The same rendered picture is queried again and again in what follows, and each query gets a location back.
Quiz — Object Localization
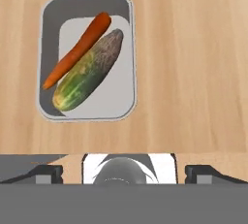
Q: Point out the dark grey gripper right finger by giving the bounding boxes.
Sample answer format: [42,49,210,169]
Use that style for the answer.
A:
[184,164,248,185]

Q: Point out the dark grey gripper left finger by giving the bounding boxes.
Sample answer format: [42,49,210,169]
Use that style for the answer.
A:
[0,164,64,185]

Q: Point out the green cucumber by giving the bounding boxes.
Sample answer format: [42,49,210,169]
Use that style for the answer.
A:
[51,28,125,112]

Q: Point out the grey rectangular vegetable container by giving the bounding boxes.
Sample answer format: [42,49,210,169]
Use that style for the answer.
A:
[36,0,139,123]

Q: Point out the orange carrot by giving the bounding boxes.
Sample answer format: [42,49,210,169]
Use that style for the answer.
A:
[42,11,113,91]

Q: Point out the white and black round thing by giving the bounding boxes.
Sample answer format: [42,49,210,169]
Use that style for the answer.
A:
[81,152,178,185]

